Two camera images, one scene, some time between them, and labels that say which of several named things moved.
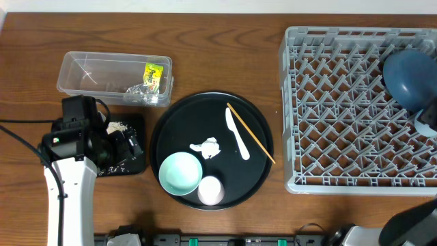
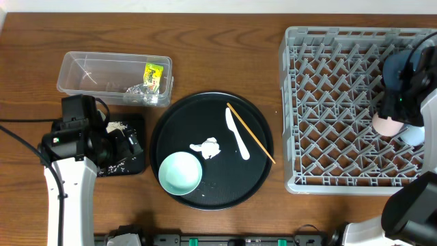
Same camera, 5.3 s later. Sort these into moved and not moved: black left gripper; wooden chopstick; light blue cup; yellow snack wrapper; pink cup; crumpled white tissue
Moved: light blue cup; pink cup
Not moved: black left gripper; wooden chopstick; yellow snack wrapper; crumpled white tissue
